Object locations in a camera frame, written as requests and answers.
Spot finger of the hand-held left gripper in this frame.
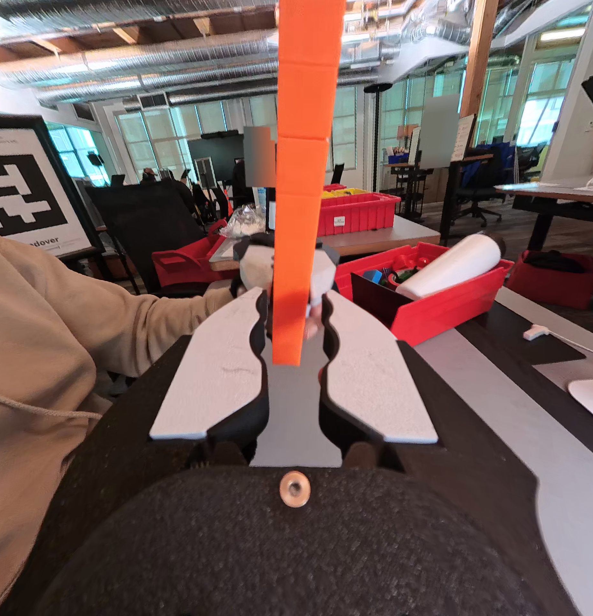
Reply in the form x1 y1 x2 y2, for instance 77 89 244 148
307 250 338 307
239 244 275 292

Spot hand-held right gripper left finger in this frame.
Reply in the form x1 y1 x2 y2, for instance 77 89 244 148
149 287 270 441

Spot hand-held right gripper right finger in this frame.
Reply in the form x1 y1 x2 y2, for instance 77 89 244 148
319 291 439 444

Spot orange segmented plastic bar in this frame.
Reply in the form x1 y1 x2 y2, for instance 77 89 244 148
271 0 347 366

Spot red plastic bin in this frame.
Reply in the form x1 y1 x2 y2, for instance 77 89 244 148
334 242 515 347

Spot white cylindrical bottle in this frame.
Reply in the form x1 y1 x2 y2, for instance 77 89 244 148
395 233 506 300

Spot person's left forearm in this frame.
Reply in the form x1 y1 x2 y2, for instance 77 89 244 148
92 284 235 377

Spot clear plastic wrap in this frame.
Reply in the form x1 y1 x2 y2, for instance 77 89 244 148
220 204 267 239

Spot black bin divider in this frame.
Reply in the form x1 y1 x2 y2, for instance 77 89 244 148
351 272 414 329

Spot red tote bag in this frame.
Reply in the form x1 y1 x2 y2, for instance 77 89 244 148
152 219 239 288

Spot red ribbed crate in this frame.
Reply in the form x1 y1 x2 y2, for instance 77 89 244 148
318 192 402 236

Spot wooden table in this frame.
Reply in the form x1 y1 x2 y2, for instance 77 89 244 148
209 215 441 272

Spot dark television screen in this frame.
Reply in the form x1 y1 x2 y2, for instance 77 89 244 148
187 130 245 184

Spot black office chair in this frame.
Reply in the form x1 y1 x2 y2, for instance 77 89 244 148
458 149 504 227
84 179 208 295

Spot black floor lamp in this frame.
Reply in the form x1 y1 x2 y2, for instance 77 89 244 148
364 83 393 193

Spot wooden standing desk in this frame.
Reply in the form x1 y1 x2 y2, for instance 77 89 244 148
383 154 494 241

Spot red fabric bag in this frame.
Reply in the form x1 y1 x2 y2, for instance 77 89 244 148
506 250 593 310

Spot blue bags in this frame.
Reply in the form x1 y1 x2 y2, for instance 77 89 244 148
462 142 516 188

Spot printed marker board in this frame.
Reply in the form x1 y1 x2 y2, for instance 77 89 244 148
0 115 104 261

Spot white cable with plug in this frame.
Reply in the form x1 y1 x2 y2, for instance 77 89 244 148
523 325 593 357

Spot metal air duct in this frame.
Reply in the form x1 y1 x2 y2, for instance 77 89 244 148
0 29 379 104

